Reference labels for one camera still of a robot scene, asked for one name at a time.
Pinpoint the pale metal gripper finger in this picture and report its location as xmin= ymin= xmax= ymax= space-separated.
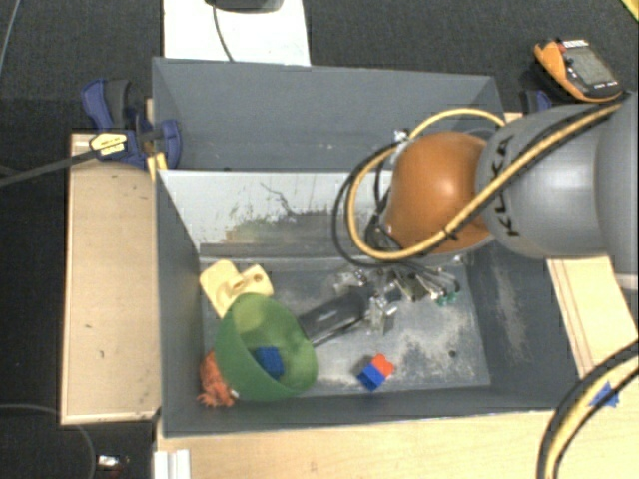
xmin=305 ymin=308 xmax=399 ymax=346
xmin=297 ymin=289 xmax=389 ymax=333

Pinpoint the red and blue toy block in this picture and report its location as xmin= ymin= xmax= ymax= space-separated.
xmin=355 ymin=352 xmax=396 ymax=393

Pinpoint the green bowl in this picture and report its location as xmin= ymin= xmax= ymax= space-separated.
xmin=214 ymin=292 xmax=320 ymax=403

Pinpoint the cream plastic toy piece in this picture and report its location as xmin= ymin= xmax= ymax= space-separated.
xmin=199 ymin=258 xmax=276 ymax=319

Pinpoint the orange fuzzy toy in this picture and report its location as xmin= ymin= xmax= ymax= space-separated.
xmin=197 ymin=350 xmax=237 ymax=409

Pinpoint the grey metal bin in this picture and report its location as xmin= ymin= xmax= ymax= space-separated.
xmin=151 ymin=56 xmax=583 ymax=439

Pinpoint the pale wood board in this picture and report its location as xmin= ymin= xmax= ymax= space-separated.
xmin=60 ymin=132 xmax=164 ymax=426

